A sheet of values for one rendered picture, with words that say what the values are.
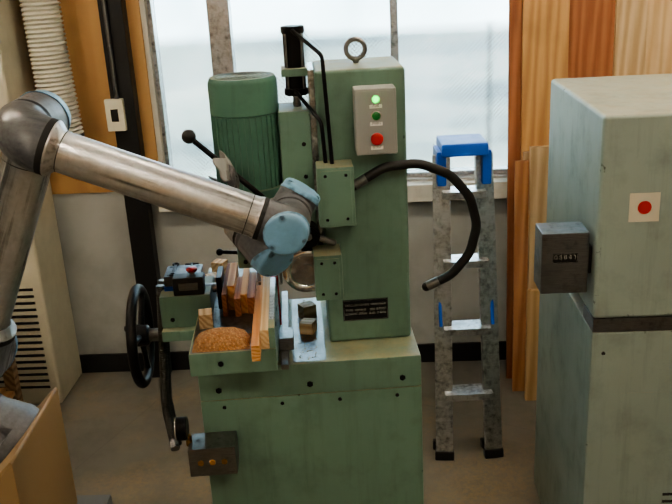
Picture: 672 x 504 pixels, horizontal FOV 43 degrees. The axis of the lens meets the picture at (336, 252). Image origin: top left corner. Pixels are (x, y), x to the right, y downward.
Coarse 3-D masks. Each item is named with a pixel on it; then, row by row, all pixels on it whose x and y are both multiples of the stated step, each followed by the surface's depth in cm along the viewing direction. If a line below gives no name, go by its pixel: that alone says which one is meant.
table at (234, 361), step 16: (208, 272) 257; (240, 272) 255; (224, 320) 222; (240, 320) 222; (176, 336) 225; (192, 336) 226; (208, 352) 205; (224, 352) 205; (240, 352) 205; (272, 352) 205; (192, 368) 205; (208, 368) 206; (224, 368) 206; (240, 368) 206; (256, 368) 206; (272, 368) 207
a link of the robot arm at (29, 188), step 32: (32, 96) 177; (0, 160) 182; (0, 192) 182; (32, 192) 184; (0, 224) 185; (32, 224) 188; (0, 256) 187; (0, 288) 191; (0, 320) 195; (0, 352) 198
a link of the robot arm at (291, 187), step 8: (288, 184) 183; (296, 184) 184; (304, 184) 189; (280, 192) 185; (288, 192) 183; (296, 192) 182; (304, 192) 182; (312, 192) 186; (304, 200) 181; (312, 200) 183; (312, 208) 185
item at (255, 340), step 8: (256, 280) 237; (256, 288) 232; (256, 296) 226; (256, 304) 221; (256, 312) 216; (256, 320) 211; (256, 328) 207; (256, 336) 202; (256, 344) 198; (256, 352) 198; (256, 360) 199
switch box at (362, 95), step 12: (384, 84) 207; (360, 96) 202; (384, 96) 202; (360, 108) 203; (372, 108) 203; (384, 108) 203; (396, 108) 204; (360, 120) 204; (372, 120) 204; (384, 120) 204; (396, 120) 205; (360, 132) 205; (372, 132) 205; (384, 132) 205; (396, 132) 206; (360, 144) 206; (372, 144) 206; (384, 144) 206; (396, 144) 207
